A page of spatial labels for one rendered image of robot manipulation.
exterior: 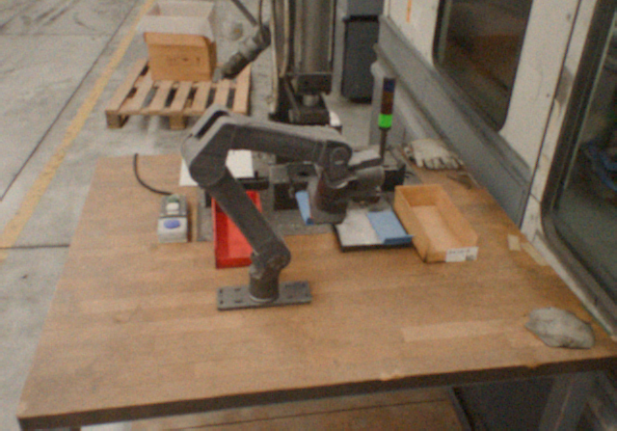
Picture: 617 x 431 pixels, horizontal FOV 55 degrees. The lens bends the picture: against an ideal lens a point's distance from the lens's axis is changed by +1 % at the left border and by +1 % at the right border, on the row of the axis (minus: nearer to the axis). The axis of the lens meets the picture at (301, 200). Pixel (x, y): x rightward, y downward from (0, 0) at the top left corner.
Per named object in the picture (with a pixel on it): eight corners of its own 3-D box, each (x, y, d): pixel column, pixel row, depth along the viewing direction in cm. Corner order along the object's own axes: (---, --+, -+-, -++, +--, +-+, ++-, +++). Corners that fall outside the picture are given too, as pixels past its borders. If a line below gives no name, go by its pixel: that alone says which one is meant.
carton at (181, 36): (157, 57, 521) (151, -2, 495) (226, 59, 522) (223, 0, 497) (141, 82, 463) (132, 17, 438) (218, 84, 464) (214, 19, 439)
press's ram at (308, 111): (272, 153, 146) (271, 33, 131) (261, 114, 168) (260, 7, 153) (341, 149, 148) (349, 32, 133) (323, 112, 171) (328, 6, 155)
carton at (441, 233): (423, 266, 137) (427, 238, 133) (392, 211, 159) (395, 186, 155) (475, 262, 139) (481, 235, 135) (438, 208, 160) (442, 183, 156)
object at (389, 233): (384, 248, 138) (386, 237, 137) (365, 214, 151) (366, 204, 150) (412, 245, 140) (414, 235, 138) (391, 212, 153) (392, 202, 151)
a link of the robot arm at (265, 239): (287, 242, 124) (202, 128, 105) (297, 260, 119) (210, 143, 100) (263, 258, 124) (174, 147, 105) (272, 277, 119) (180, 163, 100)
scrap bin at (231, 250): (215, 269, 133) (214, 248, 130) (213, 212, 154) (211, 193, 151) (267, 265, 135) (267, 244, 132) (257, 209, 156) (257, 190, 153)
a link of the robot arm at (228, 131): (341, 126, 116) (191, 98, 103) (360, 145, 108) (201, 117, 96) (322, 181, 121) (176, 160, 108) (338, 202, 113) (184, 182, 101)
